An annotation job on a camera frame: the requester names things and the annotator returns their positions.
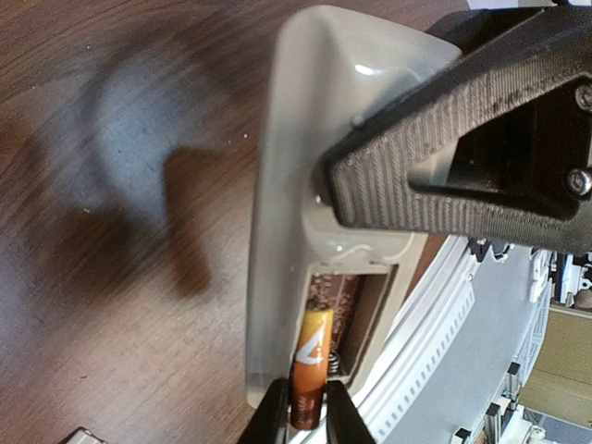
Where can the grey battery cover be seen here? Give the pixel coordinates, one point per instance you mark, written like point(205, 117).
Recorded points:
point(82, 435)

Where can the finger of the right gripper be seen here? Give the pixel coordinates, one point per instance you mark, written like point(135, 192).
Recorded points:
point(561, 31)
point(495, 147)

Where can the white remote control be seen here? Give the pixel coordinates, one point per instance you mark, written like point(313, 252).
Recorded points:
point(333, 68)

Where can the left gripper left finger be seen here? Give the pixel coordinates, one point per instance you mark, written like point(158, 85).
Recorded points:
point(270, 420)

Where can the orange AA battery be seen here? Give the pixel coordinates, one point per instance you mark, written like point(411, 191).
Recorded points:
point(310, 368)

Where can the aluminium front rail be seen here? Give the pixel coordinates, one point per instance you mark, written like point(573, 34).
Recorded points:
point(446, 358)

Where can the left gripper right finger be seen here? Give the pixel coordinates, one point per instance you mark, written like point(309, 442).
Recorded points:
point(344, 425)

